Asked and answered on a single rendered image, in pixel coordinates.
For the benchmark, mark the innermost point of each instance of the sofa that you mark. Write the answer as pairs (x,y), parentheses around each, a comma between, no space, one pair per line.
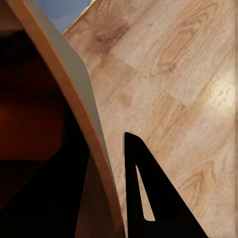
(64,13)

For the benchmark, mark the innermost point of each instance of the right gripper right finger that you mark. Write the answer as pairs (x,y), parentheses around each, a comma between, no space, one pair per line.
(173,219)

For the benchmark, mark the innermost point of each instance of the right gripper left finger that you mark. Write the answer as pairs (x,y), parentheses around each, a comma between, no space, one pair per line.
(48,205)

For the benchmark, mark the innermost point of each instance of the trash can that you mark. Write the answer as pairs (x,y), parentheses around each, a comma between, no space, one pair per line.
(26,33)

